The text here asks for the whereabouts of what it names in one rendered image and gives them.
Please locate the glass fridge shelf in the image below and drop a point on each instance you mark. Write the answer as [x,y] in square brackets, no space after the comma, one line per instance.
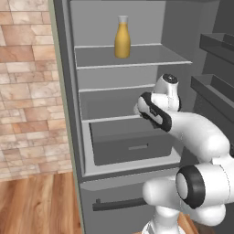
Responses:
[112,88]
[143,56]
[106,119]

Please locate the grey fridge door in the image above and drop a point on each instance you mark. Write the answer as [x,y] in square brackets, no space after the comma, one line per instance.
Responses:
[227,18]

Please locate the brown wooden cabinet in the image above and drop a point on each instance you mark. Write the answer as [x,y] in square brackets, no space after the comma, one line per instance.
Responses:
[187,224]

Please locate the grey open fridge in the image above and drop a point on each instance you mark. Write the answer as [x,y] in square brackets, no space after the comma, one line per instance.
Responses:
[65,91]

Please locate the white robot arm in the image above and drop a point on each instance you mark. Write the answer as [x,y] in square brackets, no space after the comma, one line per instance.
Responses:
[201,134]

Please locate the grey freezer drawer front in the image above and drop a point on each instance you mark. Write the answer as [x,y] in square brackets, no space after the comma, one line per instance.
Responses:
[115,219]

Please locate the grey crisper drawer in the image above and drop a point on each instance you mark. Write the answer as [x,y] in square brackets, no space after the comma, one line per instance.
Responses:
[122,149]

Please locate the orange juice bottle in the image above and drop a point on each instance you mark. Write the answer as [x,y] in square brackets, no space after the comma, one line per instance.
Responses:
[122,39]

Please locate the dark grey door bin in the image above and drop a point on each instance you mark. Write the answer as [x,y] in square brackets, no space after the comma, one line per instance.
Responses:
[218,47]
[213,91]

